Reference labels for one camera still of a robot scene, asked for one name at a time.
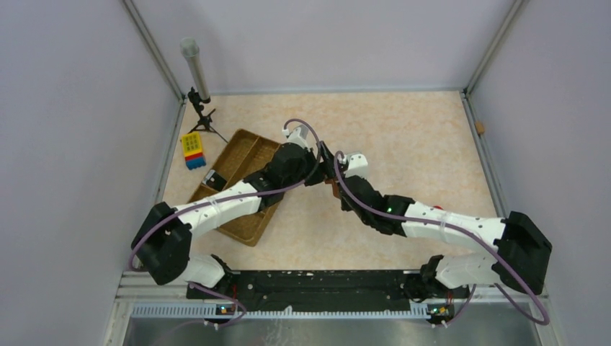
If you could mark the small tan wall block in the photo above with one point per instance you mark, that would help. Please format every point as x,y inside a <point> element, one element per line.
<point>480,128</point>

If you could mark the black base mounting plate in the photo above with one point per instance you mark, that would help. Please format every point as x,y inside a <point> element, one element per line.
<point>332,290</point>

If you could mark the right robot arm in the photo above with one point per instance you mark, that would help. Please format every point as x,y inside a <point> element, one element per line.
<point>512,250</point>

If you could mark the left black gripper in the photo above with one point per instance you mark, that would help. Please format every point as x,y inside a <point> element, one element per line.
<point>327,168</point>

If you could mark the colourful toy brick block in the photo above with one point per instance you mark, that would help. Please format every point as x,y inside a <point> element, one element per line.
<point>192,150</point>

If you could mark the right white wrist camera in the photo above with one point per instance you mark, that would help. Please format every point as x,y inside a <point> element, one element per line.
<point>354,165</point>

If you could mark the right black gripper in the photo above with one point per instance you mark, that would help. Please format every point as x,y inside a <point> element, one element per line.
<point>344,205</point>

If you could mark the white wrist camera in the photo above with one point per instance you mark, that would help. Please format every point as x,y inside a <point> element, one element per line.
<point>297,136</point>
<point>354,165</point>

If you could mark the stack of credit cards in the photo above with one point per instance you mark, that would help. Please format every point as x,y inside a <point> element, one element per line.
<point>214,180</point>

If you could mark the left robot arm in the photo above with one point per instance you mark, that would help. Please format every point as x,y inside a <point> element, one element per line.
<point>163,242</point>

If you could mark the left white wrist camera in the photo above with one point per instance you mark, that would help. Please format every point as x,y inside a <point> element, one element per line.
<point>297,136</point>

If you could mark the grey tube on tripod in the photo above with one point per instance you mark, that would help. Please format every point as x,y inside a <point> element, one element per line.
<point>198,94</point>

